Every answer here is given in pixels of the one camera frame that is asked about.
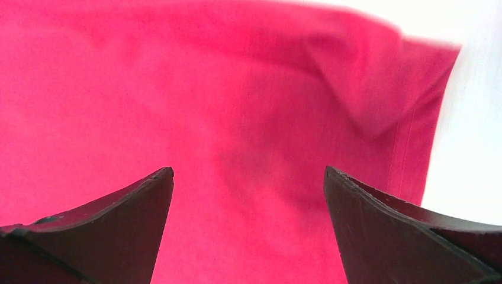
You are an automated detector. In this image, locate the pink t shirt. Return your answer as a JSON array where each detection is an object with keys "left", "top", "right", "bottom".
[{"left": 1, "top": 1, "right": 459, "bottom": 283}]

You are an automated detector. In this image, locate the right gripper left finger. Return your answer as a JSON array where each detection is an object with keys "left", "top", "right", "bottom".
[{"left": 1, "top": 167, "right": 174, "bottom": 283}]

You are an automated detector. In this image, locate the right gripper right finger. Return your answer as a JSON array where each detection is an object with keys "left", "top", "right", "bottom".
[{"left": 324, "top": 166, "right": 501, "bottom": 284}]

